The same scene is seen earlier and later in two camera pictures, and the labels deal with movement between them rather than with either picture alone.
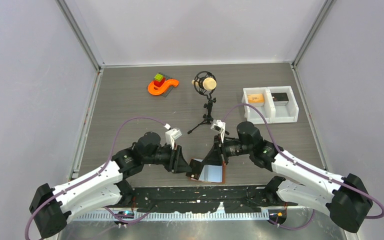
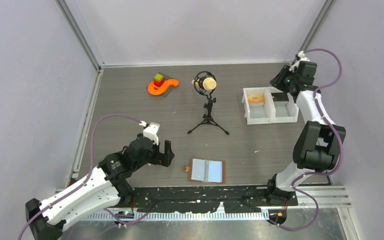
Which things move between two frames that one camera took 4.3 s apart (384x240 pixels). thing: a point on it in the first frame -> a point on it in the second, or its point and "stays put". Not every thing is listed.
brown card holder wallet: [208, 173] stays put
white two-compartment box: [278, 102] stays put
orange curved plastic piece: [168, 83] stays put
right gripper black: [214, 157] -> [277, 81]
